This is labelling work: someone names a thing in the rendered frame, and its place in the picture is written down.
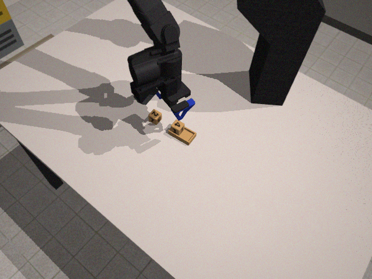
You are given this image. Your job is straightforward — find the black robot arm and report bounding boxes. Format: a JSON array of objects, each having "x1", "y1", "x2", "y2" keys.
[{"x1": 127, "y1": 0, "x2": 182, "y2": 105}]

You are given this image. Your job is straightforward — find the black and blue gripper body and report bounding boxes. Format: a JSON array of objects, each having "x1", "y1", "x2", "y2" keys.
[{"x1": 160, "y1": 74, "x2": 191, "y2": 113}]

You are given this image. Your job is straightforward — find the brown cube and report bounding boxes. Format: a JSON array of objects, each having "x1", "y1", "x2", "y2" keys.
[
  {"x1": 148, "y1": 109, "x2": 162, "y2": 125},
  {"x1": 171, "y1": 119, "x2": 185, "y2": 135}
]

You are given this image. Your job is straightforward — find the brown wooden tray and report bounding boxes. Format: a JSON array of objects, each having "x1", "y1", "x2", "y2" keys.
[{"x1": 168, "y1": 126, "x2": 196, "y2": 146}]

